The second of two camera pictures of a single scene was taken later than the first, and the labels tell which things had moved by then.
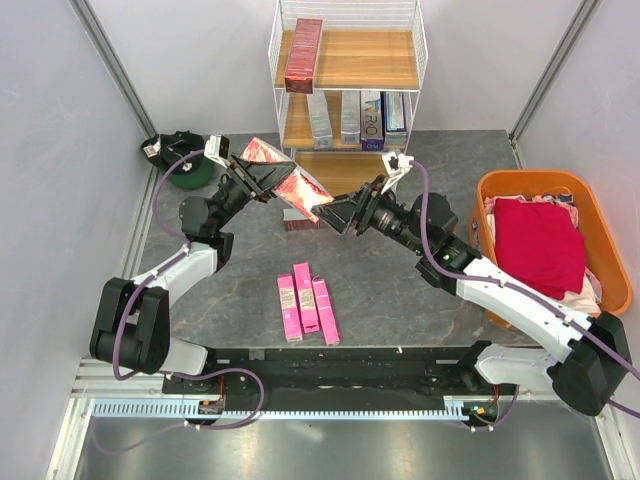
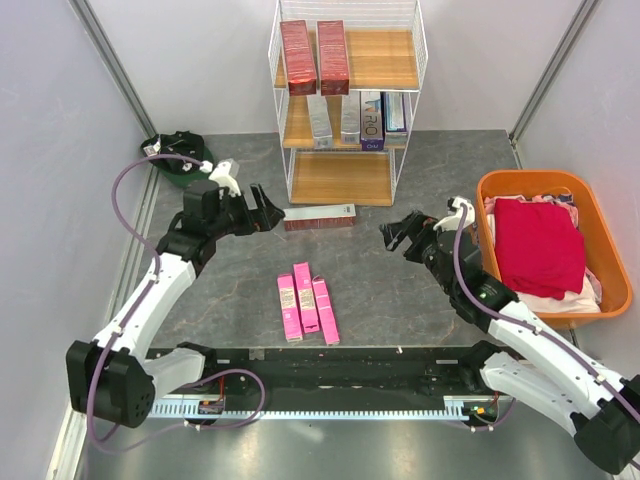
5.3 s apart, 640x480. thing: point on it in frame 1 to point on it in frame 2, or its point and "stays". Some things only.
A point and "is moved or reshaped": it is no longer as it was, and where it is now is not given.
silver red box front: x=299 y=189 to x=333 y=58
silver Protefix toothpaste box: x=320 y=119 stays
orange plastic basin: x=604 y=251 stays
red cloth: x=537 y=244 stays
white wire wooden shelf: x=347 y=78 stays
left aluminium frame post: x=115 y=64 stays
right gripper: x=363 y=204 to x=418 y=226
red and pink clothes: x=590 y=295 stays
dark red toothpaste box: x=301 y=61 is moved or reshaped
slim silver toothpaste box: x=350 y=116 stays
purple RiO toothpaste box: x=372 y=125 stays
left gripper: x=272 y=172 to x=266 y=217
